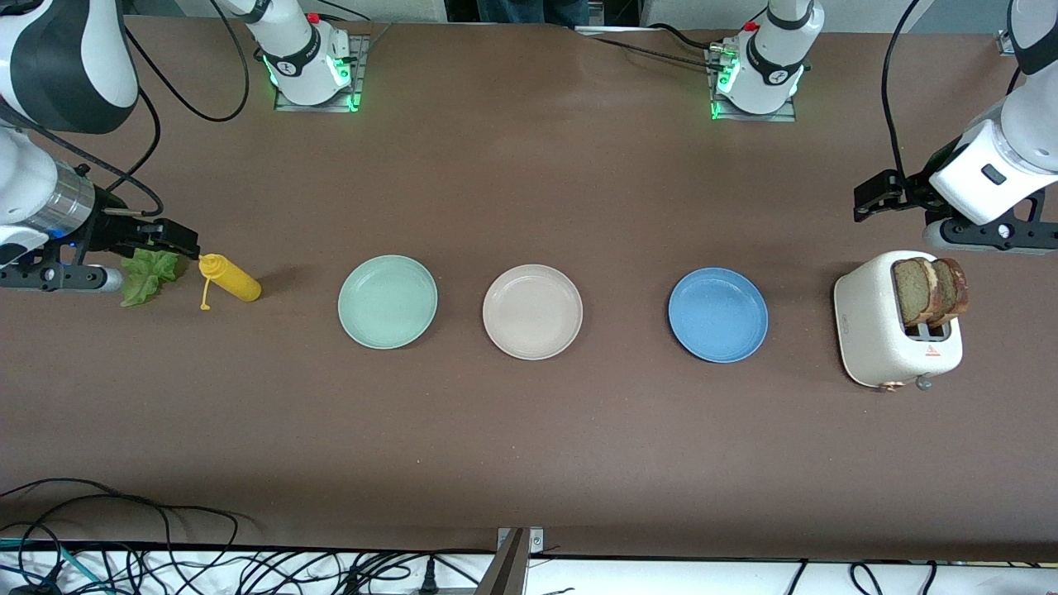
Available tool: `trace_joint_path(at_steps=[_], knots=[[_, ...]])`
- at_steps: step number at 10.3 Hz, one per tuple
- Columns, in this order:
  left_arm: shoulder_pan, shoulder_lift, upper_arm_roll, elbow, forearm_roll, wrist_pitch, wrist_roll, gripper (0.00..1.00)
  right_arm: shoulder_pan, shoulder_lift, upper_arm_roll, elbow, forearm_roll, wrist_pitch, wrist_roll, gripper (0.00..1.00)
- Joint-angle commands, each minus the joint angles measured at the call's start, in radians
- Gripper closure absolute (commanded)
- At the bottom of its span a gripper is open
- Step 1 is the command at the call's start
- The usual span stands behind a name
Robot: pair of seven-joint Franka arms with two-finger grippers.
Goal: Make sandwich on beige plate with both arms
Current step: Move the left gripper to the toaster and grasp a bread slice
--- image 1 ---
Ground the green lettuce leaf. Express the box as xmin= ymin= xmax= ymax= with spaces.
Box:
xmin=120 ymin=248 xmax=181 ymax=308

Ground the yellow mustard squeeze bottle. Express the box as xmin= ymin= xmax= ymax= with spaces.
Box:
xmin=198 ymin=253 xmax=263 ymax=312

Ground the brown toasted bread slice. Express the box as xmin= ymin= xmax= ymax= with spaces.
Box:
xmin=930 ymin=258 xmax=970 ymax=319
xmin=891 ymin=257 xmax=939 ymax=326

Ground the blue round plate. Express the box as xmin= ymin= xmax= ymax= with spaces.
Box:
xmin=668 ymin=267 xmax=770 ymax=364

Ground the mint green round plate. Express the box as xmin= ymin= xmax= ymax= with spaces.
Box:
xmin=337 ymin=255 xmax=439 ymax=350

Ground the beige round plate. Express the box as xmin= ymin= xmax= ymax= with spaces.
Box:
xmin=482 ymin=264 xmax=584 ymax=361

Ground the white two-slot toaster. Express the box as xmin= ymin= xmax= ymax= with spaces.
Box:
xmin=833 ymin=250 xmax=965 ymax=392

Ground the person in blue jeans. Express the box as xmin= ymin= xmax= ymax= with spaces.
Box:
xmin=475 ymin=0 xmax=592 ymax=27

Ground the grey metal beam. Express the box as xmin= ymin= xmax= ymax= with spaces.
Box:
xmin=475 ymin=527 xmax=530 ymax=595

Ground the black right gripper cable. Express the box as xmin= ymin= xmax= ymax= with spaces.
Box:
xmin=0 ymin=87 xmax=166 ymax=220

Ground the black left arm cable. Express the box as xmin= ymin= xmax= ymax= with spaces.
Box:
xmin=880 ymin=0 xmax=922 ymax=187

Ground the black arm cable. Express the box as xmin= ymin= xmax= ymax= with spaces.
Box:
xmin=122 ymin=0 xmax=251 ymax=124
xmin=880 ymin=0 xmax=922 ymax=187

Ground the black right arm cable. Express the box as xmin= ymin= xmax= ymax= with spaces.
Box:
xmin=122 ymin=0 xmax=251 ymax=124

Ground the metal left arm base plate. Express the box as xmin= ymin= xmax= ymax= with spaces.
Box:
xmin=705 ymin=45 xmax=798 ymax=123

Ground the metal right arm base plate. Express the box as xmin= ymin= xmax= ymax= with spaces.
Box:
xmin=274 ymin=33 xmax=369 ymax=113

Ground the long black looped cable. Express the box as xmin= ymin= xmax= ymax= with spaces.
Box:
xmin=0 ymin=478 xmax=242 ymax=595

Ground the thick black table cable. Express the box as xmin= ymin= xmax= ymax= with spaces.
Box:
xmin=645 ymin=22 xmax=720 ymax=52

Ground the thin black table cable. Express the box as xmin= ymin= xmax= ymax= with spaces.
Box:
xmin=579 ymin=33 xmax=720 ymax=71

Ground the teal cable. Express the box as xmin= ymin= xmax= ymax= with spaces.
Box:
xmin=0 ymin=537 xmax=112 ymax=595

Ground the small metal bracket plate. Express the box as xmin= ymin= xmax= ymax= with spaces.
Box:
xmin=496 ymin=526 xmax=545 ymax=556

